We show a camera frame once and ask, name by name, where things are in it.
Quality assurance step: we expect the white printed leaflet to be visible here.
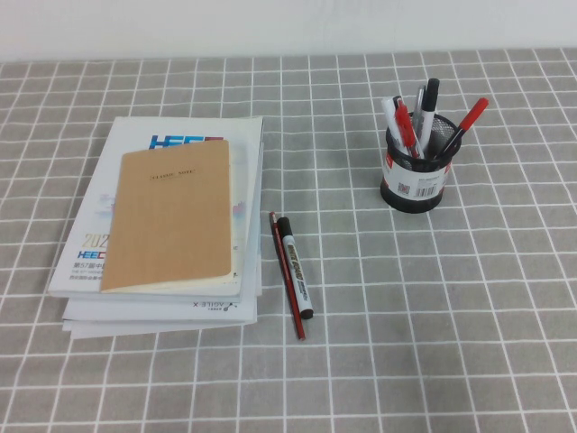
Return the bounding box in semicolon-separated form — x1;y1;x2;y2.
227;142;252;286

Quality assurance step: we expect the silver pen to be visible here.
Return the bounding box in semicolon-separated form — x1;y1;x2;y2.
413;84;427;132

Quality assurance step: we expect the white HEEC catalogue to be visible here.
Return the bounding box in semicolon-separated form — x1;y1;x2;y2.
47;115;264;299

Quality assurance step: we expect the white marker with black cap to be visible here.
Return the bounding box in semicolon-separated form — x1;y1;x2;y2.
418;78;441;157

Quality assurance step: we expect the white pen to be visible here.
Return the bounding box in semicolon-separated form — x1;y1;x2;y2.
381;97;405;148

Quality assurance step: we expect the black mesh pen holder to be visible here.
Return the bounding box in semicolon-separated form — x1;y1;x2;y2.
380;112;463;212

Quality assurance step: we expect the red gel pen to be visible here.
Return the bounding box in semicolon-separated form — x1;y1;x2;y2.
394;102;418;157

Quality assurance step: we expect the whiteboard marker with black caps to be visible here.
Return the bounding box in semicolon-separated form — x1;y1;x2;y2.
276;216;316;321

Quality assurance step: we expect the dark red pencil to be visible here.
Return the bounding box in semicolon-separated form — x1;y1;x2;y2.
269;210;307;341

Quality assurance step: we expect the brown kraft notebook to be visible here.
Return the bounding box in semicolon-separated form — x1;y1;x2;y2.
99;139;234;294

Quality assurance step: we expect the plain white booklet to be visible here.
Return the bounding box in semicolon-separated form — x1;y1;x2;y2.
62;318;258;340

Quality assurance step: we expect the red and black marker pen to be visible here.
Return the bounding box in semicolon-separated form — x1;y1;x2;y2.
432;97;490;161

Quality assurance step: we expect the grey checkered tablecloth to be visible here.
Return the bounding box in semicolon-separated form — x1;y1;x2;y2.
0;48;577;433

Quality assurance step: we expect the white AgileX booklet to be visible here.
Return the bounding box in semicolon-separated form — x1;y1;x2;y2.
62;288;263;325

